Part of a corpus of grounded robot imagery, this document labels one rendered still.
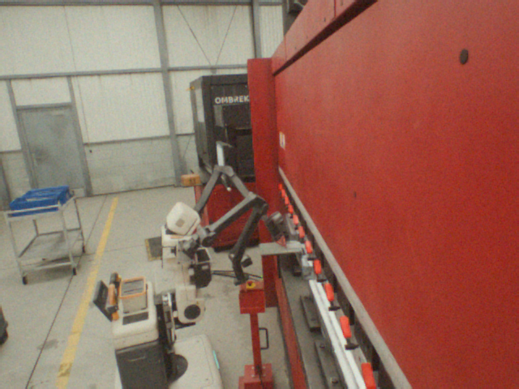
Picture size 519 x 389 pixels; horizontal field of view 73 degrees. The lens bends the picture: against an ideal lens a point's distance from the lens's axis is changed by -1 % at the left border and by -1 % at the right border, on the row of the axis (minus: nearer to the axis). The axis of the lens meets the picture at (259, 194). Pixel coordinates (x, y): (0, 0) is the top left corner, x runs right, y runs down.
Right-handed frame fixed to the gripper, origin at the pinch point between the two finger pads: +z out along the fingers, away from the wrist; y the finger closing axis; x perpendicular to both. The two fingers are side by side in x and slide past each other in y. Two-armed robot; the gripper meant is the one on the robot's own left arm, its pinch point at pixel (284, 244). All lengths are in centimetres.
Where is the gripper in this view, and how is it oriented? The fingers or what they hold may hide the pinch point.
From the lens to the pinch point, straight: 241.9
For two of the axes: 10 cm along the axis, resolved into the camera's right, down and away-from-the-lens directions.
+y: -0.6, -2.3, 9.7
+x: -8.2, 5.7, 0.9
